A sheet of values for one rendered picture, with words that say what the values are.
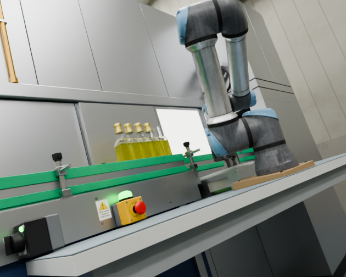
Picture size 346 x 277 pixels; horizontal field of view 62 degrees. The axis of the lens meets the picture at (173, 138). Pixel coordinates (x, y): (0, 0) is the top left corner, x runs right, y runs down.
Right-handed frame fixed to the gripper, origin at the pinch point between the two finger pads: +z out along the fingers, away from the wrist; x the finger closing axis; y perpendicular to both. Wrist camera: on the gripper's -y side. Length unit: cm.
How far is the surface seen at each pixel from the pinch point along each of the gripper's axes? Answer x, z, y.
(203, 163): -9.0, -11.3, 22.8
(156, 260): 74, 13, -20
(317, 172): 6.1, 8.0, -33.9
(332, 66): -226, -80, -15
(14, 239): 91, 0, 4
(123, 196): 58, -3, 6
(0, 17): 71, -89, 39
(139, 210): 58, 2, 1
